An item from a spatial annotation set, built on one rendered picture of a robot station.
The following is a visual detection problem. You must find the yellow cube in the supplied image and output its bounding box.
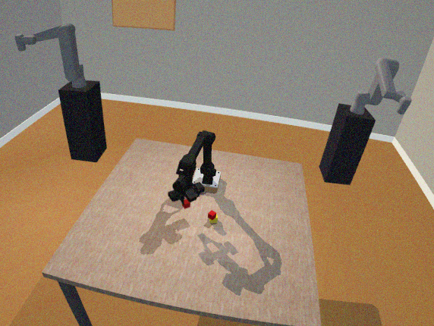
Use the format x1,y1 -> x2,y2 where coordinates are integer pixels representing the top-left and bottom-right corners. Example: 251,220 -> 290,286
209,214 -> 218,223

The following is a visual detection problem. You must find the red cube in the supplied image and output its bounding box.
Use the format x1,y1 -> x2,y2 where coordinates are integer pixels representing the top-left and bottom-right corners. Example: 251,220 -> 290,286
208,211 -> 216,220
182,199 -> 190,208

